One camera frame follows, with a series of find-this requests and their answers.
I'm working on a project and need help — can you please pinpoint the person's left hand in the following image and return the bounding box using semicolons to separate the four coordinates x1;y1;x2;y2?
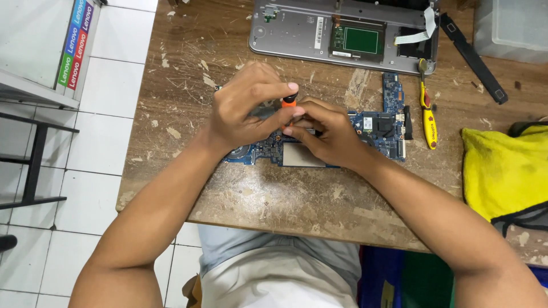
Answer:
209;62;306;153

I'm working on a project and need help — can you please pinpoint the white flat ribbon cable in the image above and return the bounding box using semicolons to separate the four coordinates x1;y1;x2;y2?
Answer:
394;6;437;46

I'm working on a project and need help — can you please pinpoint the black shoe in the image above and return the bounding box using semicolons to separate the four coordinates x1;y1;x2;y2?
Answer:
0;234;18;253

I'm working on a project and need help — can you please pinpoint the clear plastic container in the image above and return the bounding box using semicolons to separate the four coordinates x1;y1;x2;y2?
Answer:
473;0;548;65

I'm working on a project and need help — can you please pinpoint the blue and green bag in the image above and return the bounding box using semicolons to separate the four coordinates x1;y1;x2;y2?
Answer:
357;245;548;308

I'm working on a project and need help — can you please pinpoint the long black plastic strip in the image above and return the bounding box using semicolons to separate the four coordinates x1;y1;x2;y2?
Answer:
440;13;509;105

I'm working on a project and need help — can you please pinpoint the blue laptop motherboard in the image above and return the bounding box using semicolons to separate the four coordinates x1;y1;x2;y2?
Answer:
214;72;407;168

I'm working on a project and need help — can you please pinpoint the yellow cloth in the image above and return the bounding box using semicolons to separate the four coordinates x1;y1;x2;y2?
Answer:
461;125;548;223

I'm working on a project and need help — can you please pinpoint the orange and black screwdriver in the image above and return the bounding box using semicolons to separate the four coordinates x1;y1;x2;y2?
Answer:
280;92;299;129

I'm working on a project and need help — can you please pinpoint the black metal frame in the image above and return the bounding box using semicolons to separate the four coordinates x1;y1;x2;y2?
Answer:
0;112;80;210

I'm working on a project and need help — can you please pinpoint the white cabinet with coloured stickers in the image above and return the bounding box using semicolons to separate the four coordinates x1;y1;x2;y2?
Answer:
0;0;104;110

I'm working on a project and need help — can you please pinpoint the person's grey shirt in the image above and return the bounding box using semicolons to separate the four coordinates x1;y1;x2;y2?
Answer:
197;224;363;308

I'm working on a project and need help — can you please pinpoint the person's right hand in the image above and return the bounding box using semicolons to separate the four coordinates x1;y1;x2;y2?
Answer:
283;96;371;173

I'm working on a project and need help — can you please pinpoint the silver laptop bottom case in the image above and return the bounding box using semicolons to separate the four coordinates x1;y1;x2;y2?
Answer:
248;0;442;76

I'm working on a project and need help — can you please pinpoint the small black plastic cover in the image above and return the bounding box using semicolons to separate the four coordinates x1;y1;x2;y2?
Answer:
403;105;414;141

